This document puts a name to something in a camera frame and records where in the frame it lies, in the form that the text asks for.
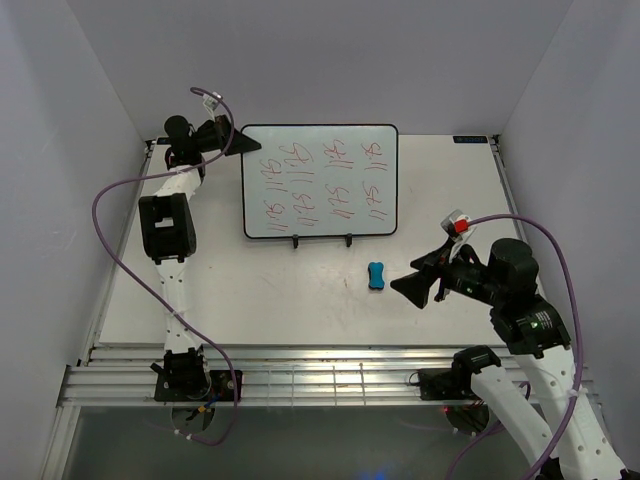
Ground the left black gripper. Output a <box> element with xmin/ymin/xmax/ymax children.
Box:
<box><xmin>191</xmin><ymin>116</ymin><xmax>261</xmax><ymax>157</ymax></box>

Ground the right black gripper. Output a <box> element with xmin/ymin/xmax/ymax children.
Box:
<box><xmin>389</xmin><ymin>236</ymin><xmax>504</xmax><ymax>307</ymax></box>

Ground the blue whiteboard eraser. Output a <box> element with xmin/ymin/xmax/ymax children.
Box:
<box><xmin>367</xmin><ymin>262</ymin><xmax>385</xmax><ymax>291</ymax></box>

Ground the white whiteboard black frame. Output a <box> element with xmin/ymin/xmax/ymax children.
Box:
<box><xmin>241</xmin><ymin>124</ymin><xmax>399</xmax><ymax>240</ymax></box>

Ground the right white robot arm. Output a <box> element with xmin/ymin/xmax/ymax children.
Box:
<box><xmin>390</xmin><ymin>238</ymin><xmax>637</xmax><ymax>479</ymax></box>

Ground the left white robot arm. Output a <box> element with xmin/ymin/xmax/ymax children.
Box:
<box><xmin>138</xmin><ymin>115</ymin><xmax>261</xmax><ymax>355</ymax></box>

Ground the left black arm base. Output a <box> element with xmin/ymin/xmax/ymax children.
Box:
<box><xmin>150</xmin><ymin>348</ymin><xmax>243</xmax><ymax>402</ymax></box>

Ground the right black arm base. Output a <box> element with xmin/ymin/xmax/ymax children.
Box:
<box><xmin>408</xmin><ymin>369</ymin><xmax>479</xmax><ymax>401</ymax></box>

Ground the right blue corner label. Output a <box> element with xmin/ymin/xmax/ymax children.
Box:
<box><xmin>452</xmin><ymin>135</ymin><xmax>489</xmax><ymax>144</ymax></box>

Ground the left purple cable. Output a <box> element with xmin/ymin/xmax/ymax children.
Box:
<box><xmin>92</xmin><ymin>86</ymin><xmax>243</xmax><ymax>447</ymax></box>

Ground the purple cable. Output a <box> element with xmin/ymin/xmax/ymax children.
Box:
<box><xmin>92</xmin><ymin>86</ymin><xmax>243</xmax><ymax>447</ymax></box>
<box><xmin>443</xmin><ymin>213</ymin><xmax>584</xmax><ymax>480</ymax></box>

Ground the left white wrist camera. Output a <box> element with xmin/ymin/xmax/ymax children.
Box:
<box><xmin>202</xmin><ymin>92</ymin><xmax>222</xmax><ymax>120</ymax></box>

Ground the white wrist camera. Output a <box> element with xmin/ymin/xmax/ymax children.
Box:
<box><xmin>441</xmin><ymin>210</ymin><xmax>475</xmax><ymax>263</ymax></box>
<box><xmin>202</xmin><ymin>92</ymin><xmax>222</xmax><ymax>120</ymax></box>

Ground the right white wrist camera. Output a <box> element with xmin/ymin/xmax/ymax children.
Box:
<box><xmin>441</xmin><ymin>210</ymin><xmax>475</xmax><ymax>263</ymax></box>

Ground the black wire whiteboard stand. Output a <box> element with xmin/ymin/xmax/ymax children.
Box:
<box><xmin>290</xmin><ymin>233</ymin><xmax>354</xmax><ymax>249</ymax></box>

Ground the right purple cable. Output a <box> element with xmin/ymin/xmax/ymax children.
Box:
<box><xmin>443</xmin><ymin>213</ymin><xmax>584</xmax><ymax>480</ymax></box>

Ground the aluminium rail frame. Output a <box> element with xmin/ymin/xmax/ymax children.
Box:
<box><xmin>55</xmin><ymin>134</ymin><xmax>601</xmax><ymax>409</ymax></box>

